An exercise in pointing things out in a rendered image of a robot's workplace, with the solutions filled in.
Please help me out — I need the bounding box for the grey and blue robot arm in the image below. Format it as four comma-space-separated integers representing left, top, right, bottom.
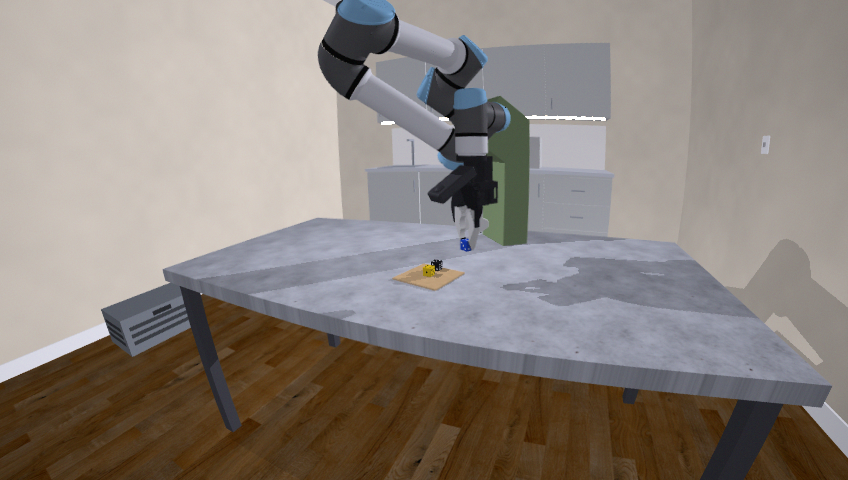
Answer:
318, 0, 511, 204

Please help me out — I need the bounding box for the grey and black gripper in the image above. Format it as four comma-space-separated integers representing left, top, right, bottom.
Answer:
451, 155, 498, 250

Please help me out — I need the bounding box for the tan flat mat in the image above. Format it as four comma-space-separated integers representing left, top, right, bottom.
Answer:
392, 264, 465, 291

